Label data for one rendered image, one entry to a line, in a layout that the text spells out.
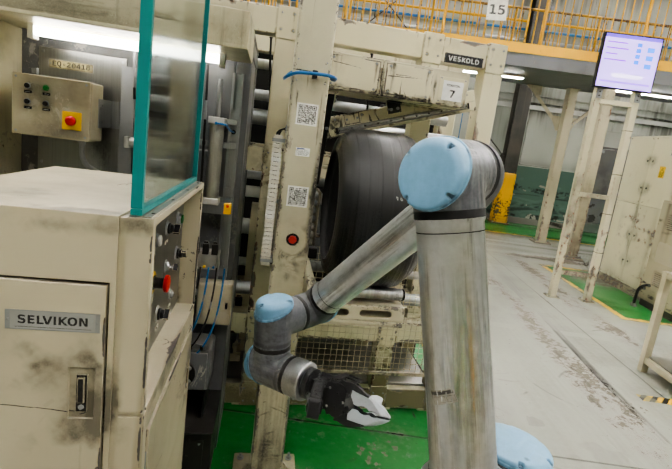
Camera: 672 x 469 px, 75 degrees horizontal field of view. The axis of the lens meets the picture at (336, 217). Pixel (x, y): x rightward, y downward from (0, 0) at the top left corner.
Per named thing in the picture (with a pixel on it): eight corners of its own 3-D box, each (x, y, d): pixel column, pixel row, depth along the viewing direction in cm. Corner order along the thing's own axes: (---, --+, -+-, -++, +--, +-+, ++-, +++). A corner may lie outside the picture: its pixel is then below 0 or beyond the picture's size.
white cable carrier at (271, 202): (260, 264, 161) (273, 134, 153) (260, 260, 166) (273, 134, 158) (272, 265, 162) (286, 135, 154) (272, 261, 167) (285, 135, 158)
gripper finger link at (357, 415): (398, 413, 93) (360, 398, 98) (387, 420, 88) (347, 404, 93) (395, 428, 93) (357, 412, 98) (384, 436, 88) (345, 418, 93)
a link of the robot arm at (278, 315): (283, 287, 113) (280, 332, 114) (246, 296, 104) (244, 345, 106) (308, 297, 106) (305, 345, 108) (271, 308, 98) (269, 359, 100)
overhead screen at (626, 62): (593, 86, 455) (606, 30, 445) (590, 86, 459) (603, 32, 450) (651, 93, 454) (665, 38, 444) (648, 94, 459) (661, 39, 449)
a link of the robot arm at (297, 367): (285, 359, 100) (277, 401, 100) (302, 366, 98) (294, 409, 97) (307, 354, 108) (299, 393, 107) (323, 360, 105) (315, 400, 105)
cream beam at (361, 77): (325, 88, 176) (329, 50, 174) (318, 93, 201) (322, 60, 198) (465, 109, 186) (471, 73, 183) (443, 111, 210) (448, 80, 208)
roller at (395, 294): (311, 296, 157) (312, 284, 156) (310, 291, 161) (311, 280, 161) (404, 302, 163) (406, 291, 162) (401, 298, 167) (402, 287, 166)
